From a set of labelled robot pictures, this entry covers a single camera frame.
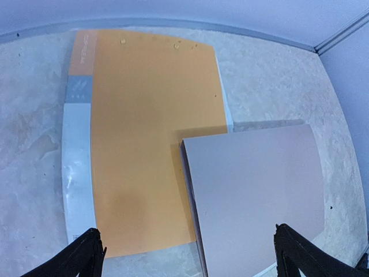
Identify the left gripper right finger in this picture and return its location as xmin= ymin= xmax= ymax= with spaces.
xmin=274 ymin=223 xmax=368 ymax=276

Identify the orange file folder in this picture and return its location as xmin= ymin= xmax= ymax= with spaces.
xmin=62 ymin=29 xmax=233 ymax=257

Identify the translucent grey plastic sheet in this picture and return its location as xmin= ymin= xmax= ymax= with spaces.
xmin=180 ymin=124 xmax=325 ymax=276

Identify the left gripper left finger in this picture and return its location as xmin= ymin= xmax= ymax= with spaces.
xmin=24 ymin=228 xmax=107 ymax=276

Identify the right aluminium frame post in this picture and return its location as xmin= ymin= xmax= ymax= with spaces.
xmin=314 ymin=9 xmax=369 ymax=56

